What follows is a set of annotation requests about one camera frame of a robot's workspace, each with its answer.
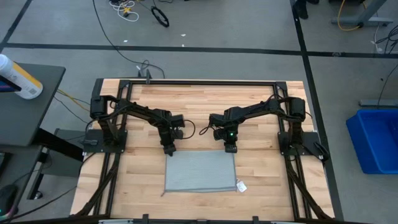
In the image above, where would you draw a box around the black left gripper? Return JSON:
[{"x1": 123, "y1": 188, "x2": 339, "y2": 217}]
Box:
[{"x1": 157, "y1": 113, "x2": 187, "y2": 156}]

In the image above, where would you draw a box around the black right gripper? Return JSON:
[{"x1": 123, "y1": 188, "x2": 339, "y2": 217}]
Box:
[{"x1": 208, "y1": 113, "x2": 239, "y2": 154}]

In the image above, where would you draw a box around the grey waffle microfiber towel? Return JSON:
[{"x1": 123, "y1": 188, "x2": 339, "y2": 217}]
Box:
[{"x1": 160, "y1": 150, "x2": 238, "y2": 197}]

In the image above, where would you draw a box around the silver aluminium bar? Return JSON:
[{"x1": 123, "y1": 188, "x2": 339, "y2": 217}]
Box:
[{"x1": 98, "y1": 218, "x2": 135, "y2": 224}]

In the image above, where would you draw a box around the black desk beam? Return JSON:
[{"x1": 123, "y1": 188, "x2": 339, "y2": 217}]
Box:
[{"x1": 32, "y1": 127, "x2": 85, "y2": 163}]

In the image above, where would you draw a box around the black side table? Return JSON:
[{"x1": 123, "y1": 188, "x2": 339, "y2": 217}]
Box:
[{"x1": 0, "y1": 63, "x2": 67, "y2": 147}]

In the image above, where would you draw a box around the blue plastic bin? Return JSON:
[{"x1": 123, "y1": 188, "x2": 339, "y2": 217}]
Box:
[{"x1": 346, "y1": 108, "x2": 398, "y2": 175}]

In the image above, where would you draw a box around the black desk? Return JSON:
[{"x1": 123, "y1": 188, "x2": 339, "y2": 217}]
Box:
[{"x1": 0, "y1": 144, "x2": 44, "y2": 223}]

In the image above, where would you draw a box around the grey floor foot bar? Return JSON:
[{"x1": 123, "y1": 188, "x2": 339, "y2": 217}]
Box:
[{"x1": 358, "y1": 98, "x2": 398, "y2": 109}]

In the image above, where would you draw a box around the person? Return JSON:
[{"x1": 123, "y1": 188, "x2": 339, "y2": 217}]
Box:
[{"x1": 293, "y1": 0, "x2": 320, "y2": 20}]

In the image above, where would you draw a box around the white bottle with yellow label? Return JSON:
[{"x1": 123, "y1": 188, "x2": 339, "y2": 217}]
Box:
[{"x1": 0, "y1": 54, "x2": 44, "y2": 100}]

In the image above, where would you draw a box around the black computer mouse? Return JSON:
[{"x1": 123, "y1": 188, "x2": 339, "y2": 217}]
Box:
[{"x1": 0, "y1": 184, "x2": 19, "y2": 217}]

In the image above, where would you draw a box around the black tablet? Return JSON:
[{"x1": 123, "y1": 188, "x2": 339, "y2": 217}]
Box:
[{"x1": 0, "y1": 75, "x2": 22, "y2": 93}]

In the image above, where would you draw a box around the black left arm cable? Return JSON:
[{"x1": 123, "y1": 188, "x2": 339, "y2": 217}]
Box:
[{"x1": 179, "y1": 119, "x2": 197, "y2": 140}]

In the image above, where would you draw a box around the black aluminium table frame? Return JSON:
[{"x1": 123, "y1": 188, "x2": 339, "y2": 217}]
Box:
[{"x1": 70, "y1": 77, "x2": 335, "y2": 224}]

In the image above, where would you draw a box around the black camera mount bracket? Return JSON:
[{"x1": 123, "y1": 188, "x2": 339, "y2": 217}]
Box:
[{"x1": 137, "y1": 68, "x2": 153, "y2": 85}]

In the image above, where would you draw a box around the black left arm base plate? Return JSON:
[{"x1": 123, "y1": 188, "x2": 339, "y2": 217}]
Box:
[{"x1": 82, "y1": 129, "x2": 128, "y2": 154}]

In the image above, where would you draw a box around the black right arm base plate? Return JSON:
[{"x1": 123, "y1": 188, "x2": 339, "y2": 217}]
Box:
[{"x1": 277, "y1": 130, "x2": 321, "y2": 156}]

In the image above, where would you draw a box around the black sleeved cable bundle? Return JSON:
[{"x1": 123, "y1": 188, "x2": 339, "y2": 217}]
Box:
[
  {"x1": 284, "y1": 155, "x2": 333, "y2": 220},
  {"x1": 73, "y1": 152, "x2": 121, "y2": 218}
]

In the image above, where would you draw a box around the thin yellow cable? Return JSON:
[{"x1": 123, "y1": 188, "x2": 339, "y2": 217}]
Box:
[{"x1": 55, "y1": 88, "x2": 91, "y2": 112}]

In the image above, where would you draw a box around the black coiled cable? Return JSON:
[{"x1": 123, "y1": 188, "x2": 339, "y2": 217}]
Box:
[{"x1": 150, "y1": 6, "x2": 170, "y2": 29}]

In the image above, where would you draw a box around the long black floor cable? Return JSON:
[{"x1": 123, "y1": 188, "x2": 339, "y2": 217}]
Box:
[{"x1": 91, "y1": 0, "x2": 166, "y2": 80}]

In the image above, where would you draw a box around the white coiled cable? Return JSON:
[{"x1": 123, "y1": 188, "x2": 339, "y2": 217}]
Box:
[{"x1": 108, "y1": 0, "x2": 140, "y2": 23}]

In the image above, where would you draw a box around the thin black cable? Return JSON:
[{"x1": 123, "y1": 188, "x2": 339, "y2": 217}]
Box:
[{"x1": 376, "y1": 63, "x2": 398, "y2": 108}]

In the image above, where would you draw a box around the thin white cable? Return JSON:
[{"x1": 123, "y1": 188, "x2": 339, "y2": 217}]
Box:
[{"x1": 372, "y1": 26, "x2": 384, "y2": 54}]

